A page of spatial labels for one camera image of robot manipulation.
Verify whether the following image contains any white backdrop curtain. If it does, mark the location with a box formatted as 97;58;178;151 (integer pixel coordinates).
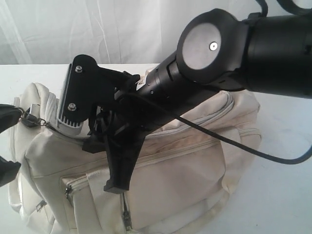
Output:
0;0;261;64

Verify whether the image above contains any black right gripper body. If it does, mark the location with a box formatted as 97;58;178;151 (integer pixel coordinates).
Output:
89;97;156;153

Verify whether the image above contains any cream fabric duffel bag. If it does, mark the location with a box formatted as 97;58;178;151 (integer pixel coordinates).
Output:
7;64;263;234

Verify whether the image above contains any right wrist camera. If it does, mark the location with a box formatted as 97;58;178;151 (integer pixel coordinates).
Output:
57;54;128;136

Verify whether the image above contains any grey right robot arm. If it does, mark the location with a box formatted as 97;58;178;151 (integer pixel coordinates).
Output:
89;9;312;194

